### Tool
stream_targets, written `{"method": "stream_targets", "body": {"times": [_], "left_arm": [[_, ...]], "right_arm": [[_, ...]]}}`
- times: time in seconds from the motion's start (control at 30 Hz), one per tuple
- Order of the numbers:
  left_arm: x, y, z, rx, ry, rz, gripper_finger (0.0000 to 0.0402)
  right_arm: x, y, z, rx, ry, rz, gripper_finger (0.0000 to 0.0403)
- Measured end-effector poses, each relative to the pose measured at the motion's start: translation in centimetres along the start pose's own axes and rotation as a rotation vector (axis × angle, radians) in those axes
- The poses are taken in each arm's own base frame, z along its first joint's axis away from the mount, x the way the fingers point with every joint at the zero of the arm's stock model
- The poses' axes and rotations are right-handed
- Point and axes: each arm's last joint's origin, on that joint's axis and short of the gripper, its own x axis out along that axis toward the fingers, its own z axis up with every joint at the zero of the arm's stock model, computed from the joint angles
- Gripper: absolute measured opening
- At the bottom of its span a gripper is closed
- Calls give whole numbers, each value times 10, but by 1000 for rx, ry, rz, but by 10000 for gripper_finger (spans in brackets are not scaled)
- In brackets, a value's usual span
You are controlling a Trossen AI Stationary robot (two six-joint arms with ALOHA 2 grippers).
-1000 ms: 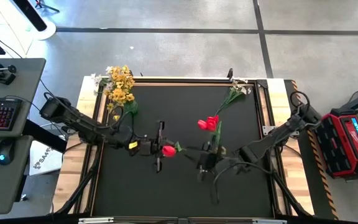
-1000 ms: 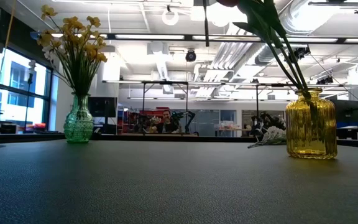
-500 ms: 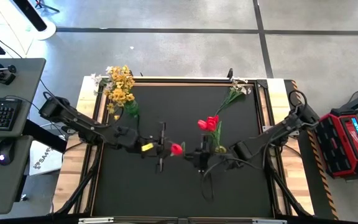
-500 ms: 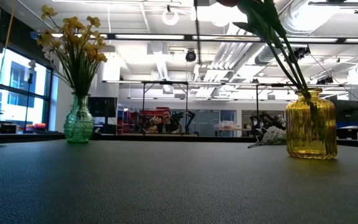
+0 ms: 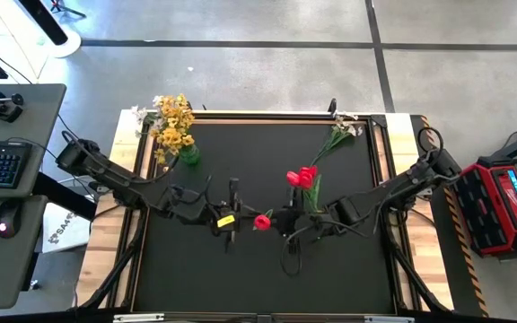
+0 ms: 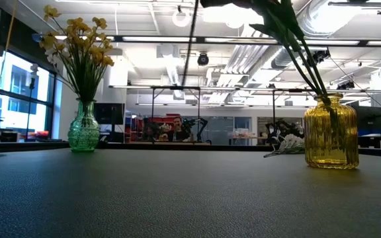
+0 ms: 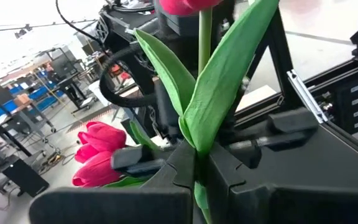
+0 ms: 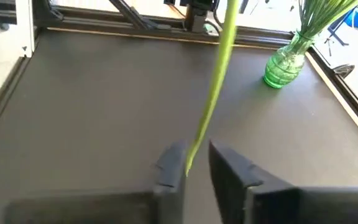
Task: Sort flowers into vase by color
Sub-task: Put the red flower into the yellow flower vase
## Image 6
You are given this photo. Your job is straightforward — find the green glass vase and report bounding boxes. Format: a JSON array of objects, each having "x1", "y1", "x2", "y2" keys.
[{"x1": 67, "y1": 98, "x2": 101, "y2": 153}]

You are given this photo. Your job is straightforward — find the yellow ribbed glass vase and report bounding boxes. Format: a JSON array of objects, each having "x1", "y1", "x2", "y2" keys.
[{"x1": 303, "y1": 93, "x2": 360, "y2": 171}]

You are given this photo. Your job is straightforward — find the person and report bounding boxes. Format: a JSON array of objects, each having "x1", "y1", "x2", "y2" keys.
[{"x1": 160, "y1": 116, "x2": 193, "y2": 142}]

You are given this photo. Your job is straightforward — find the black table mat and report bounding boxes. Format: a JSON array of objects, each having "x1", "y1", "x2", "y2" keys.
[{"x1": 0, "y1": 147, "x2": 381, "y2": 238}]

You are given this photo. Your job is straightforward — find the black computer monitor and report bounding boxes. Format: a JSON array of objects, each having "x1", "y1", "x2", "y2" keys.
[
  {"x1": 355, "y1": 104, "x2": 381, "y2": 132},
  {"x1": 93, "y1": 102, "x2": 126, "y2": 133}
]

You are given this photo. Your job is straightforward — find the large window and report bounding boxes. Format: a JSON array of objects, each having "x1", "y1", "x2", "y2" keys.
[{"x1": 0, "y1": 51, "x2": 55, "y2": 141}]

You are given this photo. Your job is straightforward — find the black background station frame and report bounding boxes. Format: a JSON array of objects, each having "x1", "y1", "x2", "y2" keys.
[{"x1": 108, "y1": 84, "x2": 381, "y2": 143}]

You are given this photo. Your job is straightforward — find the black table frame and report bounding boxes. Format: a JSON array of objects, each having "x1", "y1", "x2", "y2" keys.
[{"x1": 0, "y1": 140, "x2": 381, "y2": 158}]

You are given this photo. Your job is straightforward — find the black round ceiling camera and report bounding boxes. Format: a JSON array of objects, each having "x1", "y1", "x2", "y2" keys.
[{"x1": 196, "y1": 52, "x2": 210, "y2": 67}]

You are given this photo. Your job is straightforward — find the thin black cable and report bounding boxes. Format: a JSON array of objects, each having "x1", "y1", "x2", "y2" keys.
[{"x1": 180, "y1": 0, "x2": 200, "y2": 87}]

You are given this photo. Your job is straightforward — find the white ring light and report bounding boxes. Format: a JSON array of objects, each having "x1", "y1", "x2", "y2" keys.
[{"x1": 171, "y1": 9, "x2": 192, "y2": 28}]

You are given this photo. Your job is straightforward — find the black camera on rail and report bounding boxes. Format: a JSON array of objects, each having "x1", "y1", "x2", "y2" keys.
[{"x1": 305, "y1": 48, "x2": 331, "y2": 69}]

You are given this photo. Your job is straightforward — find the silver ventilation duct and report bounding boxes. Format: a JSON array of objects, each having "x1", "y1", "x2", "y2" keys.
[{"x1": 248, "y1": 0, "x2": 347, "y2": 80}]

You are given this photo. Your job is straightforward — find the black frame rail with lights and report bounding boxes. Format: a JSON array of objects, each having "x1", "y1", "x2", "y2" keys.
[{"x1": 40, "y1": 34, "x2": 381, "y2": 48}]

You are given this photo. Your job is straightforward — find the yellow hanging cord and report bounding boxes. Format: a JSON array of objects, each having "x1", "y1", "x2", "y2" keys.
[{"x1": 0, "y1": 3, "x2": 17, "y2": 90}]

